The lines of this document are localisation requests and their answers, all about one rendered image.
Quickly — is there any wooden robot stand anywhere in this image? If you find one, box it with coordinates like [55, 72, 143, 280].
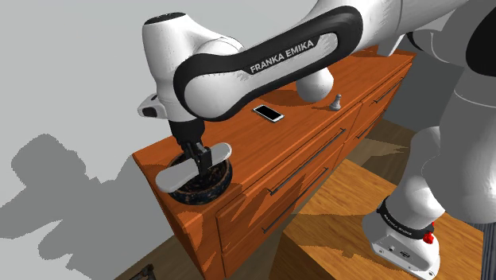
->
[269, 157, 486, 280]

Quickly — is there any dark speckled bowl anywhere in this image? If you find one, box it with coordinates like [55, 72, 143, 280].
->
[169, 152, 234, 206]

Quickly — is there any white smartphone with black screen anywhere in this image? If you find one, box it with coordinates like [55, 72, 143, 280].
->
[252, 103, 285, 124]

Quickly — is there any grey oblong object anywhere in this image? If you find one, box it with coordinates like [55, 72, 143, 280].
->
[154, 142, 233, 194]

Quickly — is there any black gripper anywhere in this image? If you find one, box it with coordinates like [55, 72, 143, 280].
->
[168, 119, 212, 177]

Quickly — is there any orange wooden chest of drawers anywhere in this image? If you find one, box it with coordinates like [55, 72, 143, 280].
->
[132, 44, 417, 280]

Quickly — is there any grey chess pawn figure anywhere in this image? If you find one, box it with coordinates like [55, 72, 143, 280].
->
[328, 93, 343, 112]

